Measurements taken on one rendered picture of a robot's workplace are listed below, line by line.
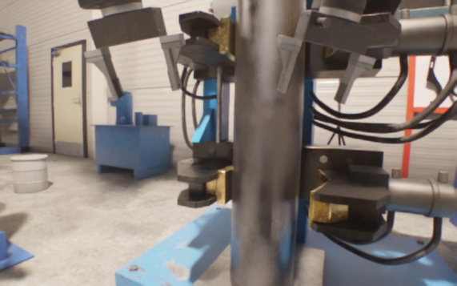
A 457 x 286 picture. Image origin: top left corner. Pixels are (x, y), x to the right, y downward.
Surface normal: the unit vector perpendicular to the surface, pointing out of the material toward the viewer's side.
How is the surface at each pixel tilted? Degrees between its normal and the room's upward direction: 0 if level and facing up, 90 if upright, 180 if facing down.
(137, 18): 113
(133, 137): 90
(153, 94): 90
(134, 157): 90
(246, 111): 90
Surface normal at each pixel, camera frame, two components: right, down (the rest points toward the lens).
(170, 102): -0.41, 0.07
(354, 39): 0.10, 0.48
